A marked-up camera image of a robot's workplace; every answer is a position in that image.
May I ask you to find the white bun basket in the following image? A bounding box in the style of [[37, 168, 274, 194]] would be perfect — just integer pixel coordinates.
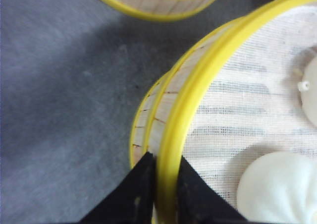
[[297, 57, 317, 126], [237, 152, 317, 224]]

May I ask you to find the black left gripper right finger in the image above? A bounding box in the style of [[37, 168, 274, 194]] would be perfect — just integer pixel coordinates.
[[176, 158, 249, 224]]

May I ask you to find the white cloth liner held basket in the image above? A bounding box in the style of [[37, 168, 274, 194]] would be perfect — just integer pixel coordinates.
[[183, 3, 317, 206]]

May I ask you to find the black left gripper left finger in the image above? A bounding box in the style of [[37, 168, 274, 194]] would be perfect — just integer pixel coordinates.
[[79, 152, 156, 224]]

